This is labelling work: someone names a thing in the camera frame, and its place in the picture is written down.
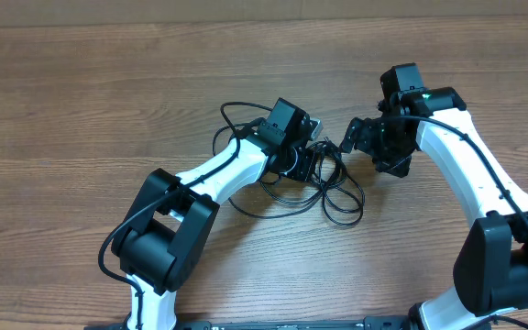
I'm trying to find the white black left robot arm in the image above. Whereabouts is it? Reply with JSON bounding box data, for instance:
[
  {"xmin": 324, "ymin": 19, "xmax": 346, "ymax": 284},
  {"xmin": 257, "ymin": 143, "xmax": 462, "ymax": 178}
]
[{"xmin": 98, "ymin": 98, "xmax": 323, "ymax": 329}]

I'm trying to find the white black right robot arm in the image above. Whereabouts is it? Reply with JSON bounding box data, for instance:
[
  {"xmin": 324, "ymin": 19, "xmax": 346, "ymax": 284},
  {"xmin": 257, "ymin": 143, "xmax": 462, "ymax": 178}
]
[{"xmin": 340, "ymin": 63, "xmax": 528, "ymax": 329}]

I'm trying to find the thick black USB cable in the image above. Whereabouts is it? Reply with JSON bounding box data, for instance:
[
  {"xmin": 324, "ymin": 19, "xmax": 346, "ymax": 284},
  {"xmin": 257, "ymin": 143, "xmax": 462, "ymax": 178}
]
[{"xmin": 307, "ymin": 139, "xmax": 366, "ymax": 227}]

